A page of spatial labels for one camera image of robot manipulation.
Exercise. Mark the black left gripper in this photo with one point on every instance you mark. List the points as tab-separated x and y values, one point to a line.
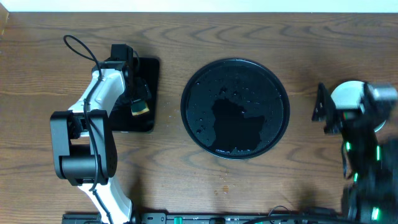
137	94

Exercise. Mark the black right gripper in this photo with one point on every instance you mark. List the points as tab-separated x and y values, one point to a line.
342	117

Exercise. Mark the green and yellow sponge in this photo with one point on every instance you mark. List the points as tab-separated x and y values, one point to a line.
139	107

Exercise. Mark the light blue plate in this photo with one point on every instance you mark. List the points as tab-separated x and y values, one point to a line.
349	95

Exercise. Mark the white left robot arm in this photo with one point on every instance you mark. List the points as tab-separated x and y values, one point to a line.
84	149

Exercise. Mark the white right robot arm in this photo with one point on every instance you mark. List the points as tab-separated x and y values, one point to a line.
372	197

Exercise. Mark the rectangular black tray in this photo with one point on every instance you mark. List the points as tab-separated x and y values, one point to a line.
122	120

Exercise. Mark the round black tray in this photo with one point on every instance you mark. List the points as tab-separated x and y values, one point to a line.
235	108

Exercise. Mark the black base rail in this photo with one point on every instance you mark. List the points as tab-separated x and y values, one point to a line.
162	218

